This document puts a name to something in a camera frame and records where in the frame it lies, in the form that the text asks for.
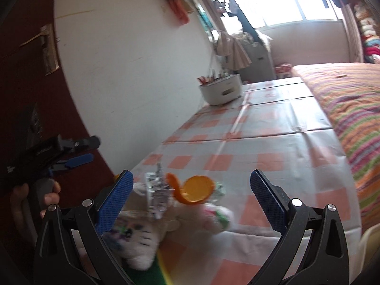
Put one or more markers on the beige hanging cloth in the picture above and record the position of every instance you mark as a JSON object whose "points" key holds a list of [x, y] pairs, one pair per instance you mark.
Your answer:
{"points": [[236, 53]]}

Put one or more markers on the orange checkered tablecloth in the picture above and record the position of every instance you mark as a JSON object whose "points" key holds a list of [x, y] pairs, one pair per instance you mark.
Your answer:
{"points": [[267, 130]]}

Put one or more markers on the dark red wooden door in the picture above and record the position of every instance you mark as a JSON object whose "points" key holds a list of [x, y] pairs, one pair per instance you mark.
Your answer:
{"points": [[17, 77]]}

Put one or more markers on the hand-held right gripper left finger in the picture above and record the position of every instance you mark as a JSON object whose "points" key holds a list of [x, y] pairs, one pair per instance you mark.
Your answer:
{"points": [[115, 202]]}

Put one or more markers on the green and white wrapper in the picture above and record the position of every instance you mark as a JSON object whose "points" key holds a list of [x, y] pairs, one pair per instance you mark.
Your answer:
{"points": [[221, 215]]}

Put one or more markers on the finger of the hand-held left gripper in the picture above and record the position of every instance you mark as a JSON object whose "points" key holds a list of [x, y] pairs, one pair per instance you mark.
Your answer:
{"points": [[80, 160], [87, 143]]}

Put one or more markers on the striped bed blanket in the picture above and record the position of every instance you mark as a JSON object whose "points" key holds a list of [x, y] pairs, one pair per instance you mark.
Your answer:
{"points": [[356, 118]]}

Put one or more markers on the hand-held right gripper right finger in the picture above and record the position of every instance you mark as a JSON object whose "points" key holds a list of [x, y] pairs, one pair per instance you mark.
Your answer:
{"points": [[267, 202]]}

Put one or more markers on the white round container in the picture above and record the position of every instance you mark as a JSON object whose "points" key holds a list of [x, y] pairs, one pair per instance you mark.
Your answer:
{"points": [[221, 90]]}

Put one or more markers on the cream plastic chair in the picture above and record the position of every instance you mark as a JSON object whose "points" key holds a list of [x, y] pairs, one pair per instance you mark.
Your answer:
{"points": [[369, 252]]}

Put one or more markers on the dark blue hanging garment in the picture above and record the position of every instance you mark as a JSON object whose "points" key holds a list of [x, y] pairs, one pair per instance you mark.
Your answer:
{"points": [[245, 20]]}

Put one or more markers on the white plush cat toy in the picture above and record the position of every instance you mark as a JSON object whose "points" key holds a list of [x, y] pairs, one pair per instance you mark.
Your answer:
{"points": [[142, 243]]}

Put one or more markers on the crumpled silver foil wrapper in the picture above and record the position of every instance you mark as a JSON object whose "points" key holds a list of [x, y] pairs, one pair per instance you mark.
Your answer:
{"points": [[158, 196]]}

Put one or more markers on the person's left hand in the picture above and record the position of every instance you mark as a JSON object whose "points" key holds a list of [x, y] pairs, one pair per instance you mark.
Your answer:
{"points": [[52, 194]]}

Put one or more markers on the stack of folded blankets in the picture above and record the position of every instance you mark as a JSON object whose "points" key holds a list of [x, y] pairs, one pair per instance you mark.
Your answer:
{"points": [[369, 35]]}

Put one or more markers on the orange peel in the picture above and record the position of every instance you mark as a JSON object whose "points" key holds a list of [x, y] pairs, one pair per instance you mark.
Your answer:
{"points": [[196, 191]]}

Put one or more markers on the orange hanging wall ornament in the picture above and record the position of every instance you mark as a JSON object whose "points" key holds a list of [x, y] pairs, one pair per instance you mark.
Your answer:
{"points": [[178, 9]]}

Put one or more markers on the window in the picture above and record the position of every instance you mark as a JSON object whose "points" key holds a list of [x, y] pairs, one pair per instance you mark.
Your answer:
{"points": [[282, 6]]}

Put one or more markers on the beige curtain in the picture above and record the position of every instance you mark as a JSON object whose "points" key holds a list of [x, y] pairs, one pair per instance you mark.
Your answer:
{"points": [[351, 35]]}

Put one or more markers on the red patterned cloth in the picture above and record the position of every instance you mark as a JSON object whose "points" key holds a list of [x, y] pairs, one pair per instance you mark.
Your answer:
{"points": [[283, 70]]}

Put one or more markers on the grey cabinet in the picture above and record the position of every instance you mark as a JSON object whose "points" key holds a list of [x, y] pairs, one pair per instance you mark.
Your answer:
{"points": [[259, 62]]}

